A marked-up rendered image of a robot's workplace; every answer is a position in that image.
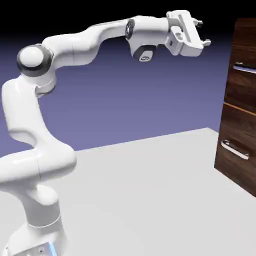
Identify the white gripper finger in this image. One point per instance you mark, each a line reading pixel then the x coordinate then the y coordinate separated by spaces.
pixel 206 42
pixel 198 22

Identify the dark wood drawer front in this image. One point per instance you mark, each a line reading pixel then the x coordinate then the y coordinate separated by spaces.
pixel 243 86
pixel 234 148

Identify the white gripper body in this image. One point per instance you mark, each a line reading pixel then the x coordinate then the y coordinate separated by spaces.
pixel 189 33

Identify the dark wood cabinet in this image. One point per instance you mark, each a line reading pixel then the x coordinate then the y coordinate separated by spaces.
pixel 240 100

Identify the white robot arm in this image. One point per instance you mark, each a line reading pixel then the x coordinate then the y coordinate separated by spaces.
pixel 28 112

